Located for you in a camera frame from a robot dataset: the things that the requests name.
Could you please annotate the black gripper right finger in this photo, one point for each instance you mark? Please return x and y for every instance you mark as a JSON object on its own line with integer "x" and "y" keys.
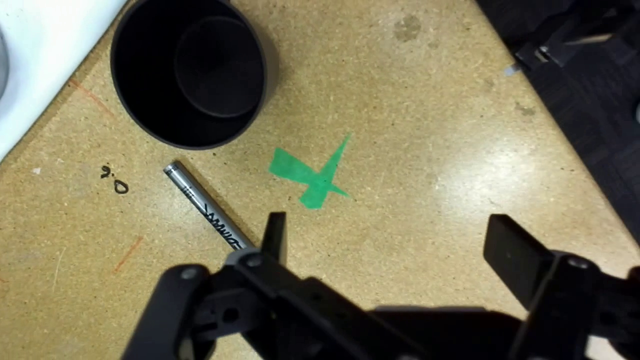
{"x": 567, "y": 300}

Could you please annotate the small steel pot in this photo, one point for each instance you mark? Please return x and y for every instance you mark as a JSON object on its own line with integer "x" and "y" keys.
{"x": 2, "y": 67}

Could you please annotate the silver marker with blue cap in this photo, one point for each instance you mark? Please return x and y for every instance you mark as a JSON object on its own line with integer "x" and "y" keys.
{"x": 207, "y": 206}

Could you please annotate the white cloth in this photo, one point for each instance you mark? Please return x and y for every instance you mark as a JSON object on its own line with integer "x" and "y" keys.
{"x": 41, "y": 52}

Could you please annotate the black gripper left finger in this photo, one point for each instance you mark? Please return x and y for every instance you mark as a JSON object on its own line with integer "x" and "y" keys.
{"x": 180, "y": 312}

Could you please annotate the cross-shaped green tape mark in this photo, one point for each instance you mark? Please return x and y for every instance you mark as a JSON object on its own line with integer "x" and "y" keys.
{"x": 311, "y": 176}

